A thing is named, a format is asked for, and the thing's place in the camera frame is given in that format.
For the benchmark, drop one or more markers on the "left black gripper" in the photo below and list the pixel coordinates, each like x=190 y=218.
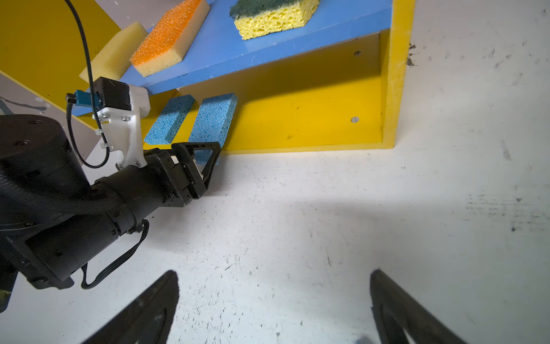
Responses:
x=172 y=178

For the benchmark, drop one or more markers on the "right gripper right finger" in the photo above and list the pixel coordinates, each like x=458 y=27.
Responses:
x=399 y=317

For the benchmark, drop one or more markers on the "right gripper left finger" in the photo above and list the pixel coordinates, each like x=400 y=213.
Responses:
x=148 y=319

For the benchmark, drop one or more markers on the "blue sponge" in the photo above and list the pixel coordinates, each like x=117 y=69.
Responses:
x=167 y=124
x=214 y=119

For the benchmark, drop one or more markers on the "orange sponge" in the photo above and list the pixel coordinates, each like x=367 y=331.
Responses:
x=167 y=44

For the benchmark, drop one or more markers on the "yellow orange-tinted sponge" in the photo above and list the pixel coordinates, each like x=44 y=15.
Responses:
x=113 y=60

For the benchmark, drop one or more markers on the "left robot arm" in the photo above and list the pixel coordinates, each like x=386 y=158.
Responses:
x=54 y=221

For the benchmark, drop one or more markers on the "yellow shelf unit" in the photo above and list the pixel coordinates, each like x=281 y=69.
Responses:
x=334 y=84

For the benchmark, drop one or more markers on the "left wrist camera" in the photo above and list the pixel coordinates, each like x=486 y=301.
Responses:
x=120 y=108

